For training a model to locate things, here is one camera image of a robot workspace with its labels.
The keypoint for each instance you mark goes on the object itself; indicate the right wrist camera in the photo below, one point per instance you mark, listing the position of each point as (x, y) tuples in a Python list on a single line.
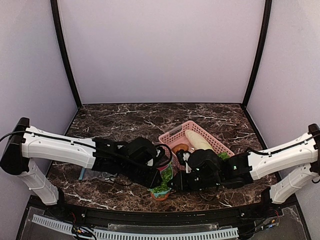
[(183, 156)]

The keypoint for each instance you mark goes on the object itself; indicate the black front rail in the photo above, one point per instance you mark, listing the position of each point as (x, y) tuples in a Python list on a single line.
[(224, 217)]

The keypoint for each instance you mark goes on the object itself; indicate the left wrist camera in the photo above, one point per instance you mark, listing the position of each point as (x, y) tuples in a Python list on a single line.
[(158, 159)]

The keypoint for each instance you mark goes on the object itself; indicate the white slotted cable duct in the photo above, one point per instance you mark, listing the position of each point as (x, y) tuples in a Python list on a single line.
[(131, 232)]

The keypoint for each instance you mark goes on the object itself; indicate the black frame post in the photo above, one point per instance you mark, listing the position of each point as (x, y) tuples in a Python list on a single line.
[(63, 52), (259, 52)]

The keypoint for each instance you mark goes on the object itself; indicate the flat clear zip bag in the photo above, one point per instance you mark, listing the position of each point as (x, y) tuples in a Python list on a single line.
[(89, 174)]

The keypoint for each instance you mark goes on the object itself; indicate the green lettuce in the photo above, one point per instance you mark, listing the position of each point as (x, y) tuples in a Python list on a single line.
[(223, 155)]

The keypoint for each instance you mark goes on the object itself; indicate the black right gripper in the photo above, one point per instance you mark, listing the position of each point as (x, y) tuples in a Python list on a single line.
[(180, 184)]

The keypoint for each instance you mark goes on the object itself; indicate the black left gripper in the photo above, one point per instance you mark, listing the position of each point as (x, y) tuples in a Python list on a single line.
[(155, 180)]

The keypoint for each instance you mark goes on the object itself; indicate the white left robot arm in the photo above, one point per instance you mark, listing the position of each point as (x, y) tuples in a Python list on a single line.
[(134, 160)]

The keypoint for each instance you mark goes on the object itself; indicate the orange persimmon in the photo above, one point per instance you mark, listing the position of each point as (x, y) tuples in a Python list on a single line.
[(160, 198)]

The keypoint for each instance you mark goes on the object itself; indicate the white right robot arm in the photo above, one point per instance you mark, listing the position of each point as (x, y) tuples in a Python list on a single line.
[(206, 167)]

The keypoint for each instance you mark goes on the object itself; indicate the brown potato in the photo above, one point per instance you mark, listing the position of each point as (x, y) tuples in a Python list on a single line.
[(179, 147)]

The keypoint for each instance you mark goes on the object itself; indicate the black left frame post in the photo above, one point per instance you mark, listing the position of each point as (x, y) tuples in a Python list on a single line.
[(63, 52)]

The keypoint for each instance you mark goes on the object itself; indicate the black right frame post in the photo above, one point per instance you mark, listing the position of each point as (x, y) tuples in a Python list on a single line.
[(259, 52)]

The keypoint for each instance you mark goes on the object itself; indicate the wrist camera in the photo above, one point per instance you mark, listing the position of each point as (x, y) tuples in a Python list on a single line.
[(183, 156), (158, 159)]

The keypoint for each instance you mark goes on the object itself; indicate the white radish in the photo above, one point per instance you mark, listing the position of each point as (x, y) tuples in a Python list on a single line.
[(197, 141)]

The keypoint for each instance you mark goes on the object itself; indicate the green grape bunch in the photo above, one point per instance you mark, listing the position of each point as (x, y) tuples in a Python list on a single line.
[(166, 175)]

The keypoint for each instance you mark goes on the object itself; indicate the clear zip bag blue zipper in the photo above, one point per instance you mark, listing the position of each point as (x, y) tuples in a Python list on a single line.
[(169, 156)]

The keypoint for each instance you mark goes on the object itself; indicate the pink perforated plastic basket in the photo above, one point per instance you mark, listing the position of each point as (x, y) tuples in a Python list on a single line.
[(177, 136)]

